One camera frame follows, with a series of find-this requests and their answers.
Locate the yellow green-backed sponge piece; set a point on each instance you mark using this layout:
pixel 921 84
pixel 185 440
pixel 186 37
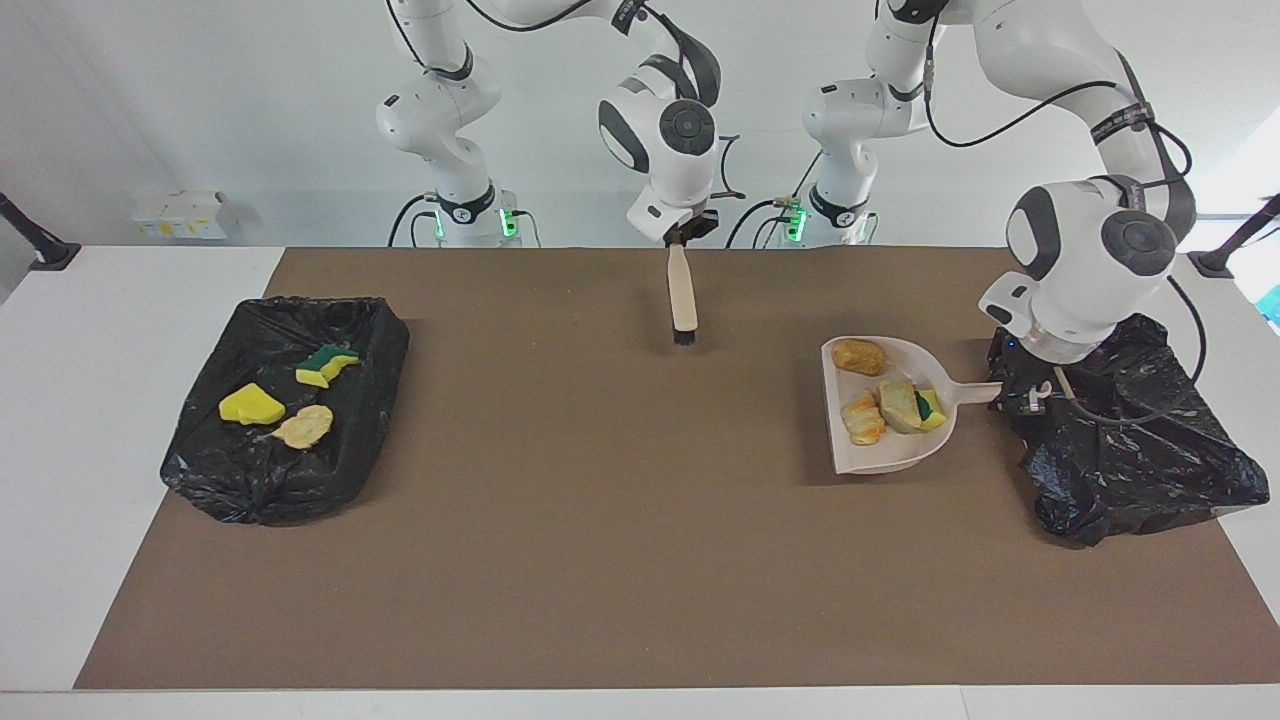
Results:
pixel 312 376

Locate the brown table mat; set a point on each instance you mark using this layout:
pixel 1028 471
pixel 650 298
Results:
pixel 850 620

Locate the black camera stand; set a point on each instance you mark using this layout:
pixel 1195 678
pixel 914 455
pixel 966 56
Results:
pixel 1215 262
pixel 55 255

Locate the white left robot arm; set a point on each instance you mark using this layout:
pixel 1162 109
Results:
pixel 1080 260

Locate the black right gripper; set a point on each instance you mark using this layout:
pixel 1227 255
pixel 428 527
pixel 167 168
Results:
pixel 692 228

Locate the white cardboard box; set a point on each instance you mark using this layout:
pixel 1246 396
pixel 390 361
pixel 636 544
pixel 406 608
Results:
pixel 205 215
pixel 148 222

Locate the tan sponge chunk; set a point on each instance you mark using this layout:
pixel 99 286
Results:
pixel 303 428
pixel 898 405

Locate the brown oval sponge chunk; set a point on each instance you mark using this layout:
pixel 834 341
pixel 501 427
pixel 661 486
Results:
pixel 860 357

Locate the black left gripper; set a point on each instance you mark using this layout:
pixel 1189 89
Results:
pixel 1022 368

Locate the beige plastic dustpan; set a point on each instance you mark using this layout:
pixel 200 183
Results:
pixel 880 455

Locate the teal object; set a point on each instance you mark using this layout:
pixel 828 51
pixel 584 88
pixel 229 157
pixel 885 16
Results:
pixel 1270 305

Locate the black bag-lined trash bin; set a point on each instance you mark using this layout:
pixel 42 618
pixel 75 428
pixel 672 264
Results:
pixel 330 480
pixel 1150 470

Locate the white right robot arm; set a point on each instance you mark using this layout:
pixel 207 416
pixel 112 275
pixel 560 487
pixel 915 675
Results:
pixel 665 150

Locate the orange striped sponge chunk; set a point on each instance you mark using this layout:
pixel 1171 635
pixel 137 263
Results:
pixel 863 420

